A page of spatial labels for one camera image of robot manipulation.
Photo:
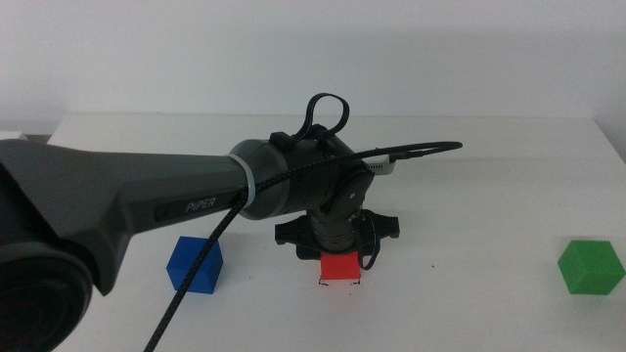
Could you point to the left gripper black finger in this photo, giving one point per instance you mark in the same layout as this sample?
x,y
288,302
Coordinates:
x,y
309,252

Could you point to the red cube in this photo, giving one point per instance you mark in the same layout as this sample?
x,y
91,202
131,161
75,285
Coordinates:
x,y
341,268

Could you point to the blue cube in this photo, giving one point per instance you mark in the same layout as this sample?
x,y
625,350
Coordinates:
x,y
182,268

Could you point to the green cube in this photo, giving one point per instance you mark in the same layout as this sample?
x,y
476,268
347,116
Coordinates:
x,y
589,269

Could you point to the black left Piper arm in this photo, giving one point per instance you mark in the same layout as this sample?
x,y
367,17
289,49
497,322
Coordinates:
x,y
122,195

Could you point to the white zip tie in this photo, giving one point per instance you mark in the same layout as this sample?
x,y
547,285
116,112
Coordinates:
x,y
248,178

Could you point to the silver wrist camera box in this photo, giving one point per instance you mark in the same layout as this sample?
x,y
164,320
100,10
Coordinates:
x,y
382,167

